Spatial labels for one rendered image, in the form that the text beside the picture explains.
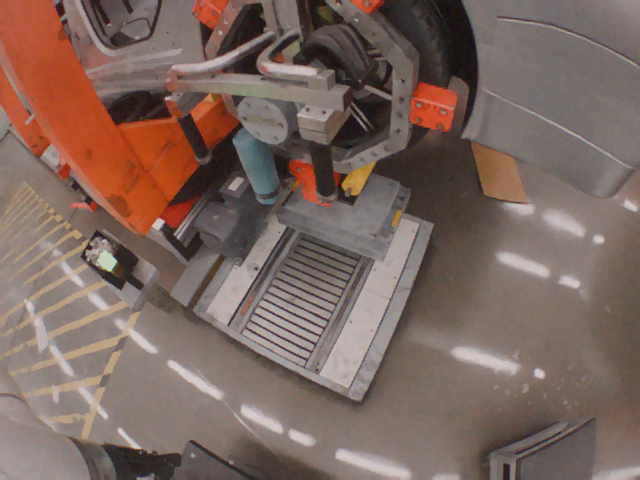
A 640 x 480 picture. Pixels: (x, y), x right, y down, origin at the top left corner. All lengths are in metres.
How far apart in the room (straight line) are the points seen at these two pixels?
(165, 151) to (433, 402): 1.33
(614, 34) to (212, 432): 1.74
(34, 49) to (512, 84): 1.06
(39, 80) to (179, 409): 1.32
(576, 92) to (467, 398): 1.12
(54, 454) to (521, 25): 0.91
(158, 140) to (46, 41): 0.55
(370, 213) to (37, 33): 1.30
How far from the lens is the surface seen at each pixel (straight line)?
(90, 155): 0.88
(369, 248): 1.19
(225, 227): 1.06
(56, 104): 0.83
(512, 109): 0.71
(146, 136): 0.99
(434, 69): 0.68
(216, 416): 1.34
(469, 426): 1.31
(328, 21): 0.85
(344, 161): 0.82
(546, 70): 0.67
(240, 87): 0.54
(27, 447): 0.35
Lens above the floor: 1.21
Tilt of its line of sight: 59 degrees down
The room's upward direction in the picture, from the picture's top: 12 degrees counter-clockwise
